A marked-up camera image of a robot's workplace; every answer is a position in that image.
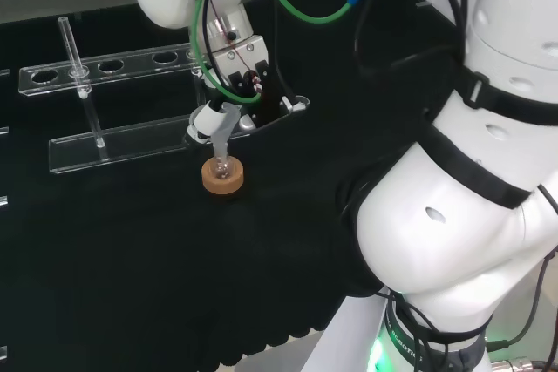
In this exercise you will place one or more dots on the translucent plastic funnel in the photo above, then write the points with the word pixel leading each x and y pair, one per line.
pixel 223 137

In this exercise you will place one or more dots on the clear acrylic funnel stand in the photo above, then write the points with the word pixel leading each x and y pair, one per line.
pixel 131 145

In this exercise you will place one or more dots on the black bench cloth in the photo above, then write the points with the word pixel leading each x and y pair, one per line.
pixel 152 259

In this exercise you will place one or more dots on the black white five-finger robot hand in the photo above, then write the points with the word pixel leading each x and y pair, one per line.
pixel 270 102

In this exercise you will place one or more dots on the small glass round-bottom flask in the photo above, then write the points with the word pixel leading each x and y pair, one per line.
pixel 222 168

